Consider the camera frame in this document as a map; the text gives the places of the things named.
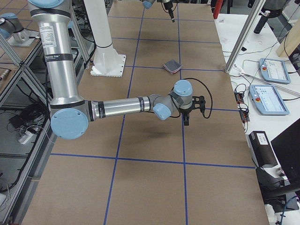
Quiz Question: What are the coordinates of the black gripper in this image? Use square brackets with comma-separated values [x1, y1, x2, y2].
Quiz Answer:
[161, 0, 175, 23]
[179, 106, 193, 126]

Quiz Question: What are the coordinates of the pink and grey towel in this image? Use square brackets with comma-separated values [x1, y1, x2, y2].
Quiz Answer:
[162, 60, 183, 74]

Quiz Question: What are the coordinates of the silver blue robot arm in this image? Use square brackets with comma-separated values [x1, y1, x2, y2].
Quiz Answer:
[28, 0, 194, 140]
[142, 0, 175, 23]

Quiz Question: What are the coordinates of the near teach pendant tablet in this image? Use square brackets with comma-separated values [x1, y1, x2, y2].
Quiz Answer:
[249, 85, 290, 116]

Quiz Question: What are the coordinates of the teach pendant tablet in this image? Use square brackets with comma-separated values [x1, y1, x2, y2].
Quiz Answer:
[259, 58, 291, 84]
[249, 85, 290, 116]

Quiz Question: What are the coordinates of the dark brown box with label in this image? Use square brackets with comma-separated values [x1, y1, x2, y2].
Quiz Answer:
[248, 131, 278, 168]

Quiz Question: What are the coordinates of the black cylinder bottle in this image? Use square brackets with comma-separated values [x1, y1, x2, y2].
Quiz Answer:
[254, 10, 270, 34]

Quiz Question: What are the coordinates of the far teach pendant tablet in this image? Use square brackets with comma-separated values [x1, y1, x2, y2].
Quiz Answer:
[259, 58, 291, 84]

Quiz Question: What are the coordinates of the black monitor with stand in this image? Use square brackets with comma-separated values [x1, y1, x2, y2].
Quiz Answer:
[256, 120, 300, 212]

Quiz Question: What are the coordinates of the white power strip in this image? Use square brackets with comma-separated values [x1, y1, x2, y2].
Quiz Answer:
[18, 131, 33, 144]

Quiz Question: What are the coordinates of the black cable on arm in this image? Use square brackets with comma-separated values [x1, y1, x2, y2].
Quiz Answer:
[168, 77, 214, 119]

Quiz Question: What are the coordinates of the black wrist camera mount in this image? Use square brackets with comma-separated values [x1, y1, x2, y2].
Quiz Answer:
[191, 96, 206, 116]

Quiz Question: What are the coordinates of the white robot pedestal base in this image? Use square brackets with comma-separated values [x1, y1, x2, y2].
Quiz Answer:
[84, 0, 126, 77]

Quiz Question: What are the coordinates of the aluminium frame post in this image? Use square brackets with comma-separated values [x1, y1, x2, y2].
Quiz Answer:
[224, 0, 266, 74]

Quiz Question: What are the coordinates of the aluminium side frame rail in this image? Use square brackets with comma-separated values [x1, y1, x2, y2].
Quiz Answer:
[0, 23, 94, 225]

